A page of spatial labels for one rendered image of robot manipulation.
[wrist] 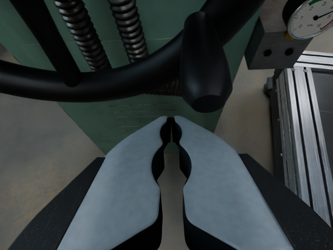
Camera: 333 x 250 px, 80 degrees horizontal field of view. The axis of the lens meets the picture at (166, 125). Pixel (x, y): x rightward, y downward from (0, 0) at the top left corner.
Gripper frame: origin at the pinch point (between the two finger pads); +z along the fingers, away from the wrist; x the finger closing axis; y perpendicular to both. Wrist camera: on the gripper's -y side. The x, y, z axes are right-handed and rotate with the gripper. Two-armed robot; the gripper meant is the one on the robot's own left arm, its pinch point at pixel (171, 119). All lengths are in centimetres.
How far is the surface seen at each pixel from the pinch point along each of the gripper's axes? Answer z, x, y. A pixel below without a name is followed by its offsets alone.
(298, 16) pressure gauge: 18.0, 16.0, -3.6
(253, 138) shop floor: 62, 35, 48
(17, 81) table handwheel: 5.6, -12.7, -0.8
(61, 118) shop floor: 74, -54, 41
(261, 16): 25.6, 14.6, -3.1
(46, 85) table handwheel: 6.0, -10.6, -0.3
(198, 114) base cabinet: 39.8, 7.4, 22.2
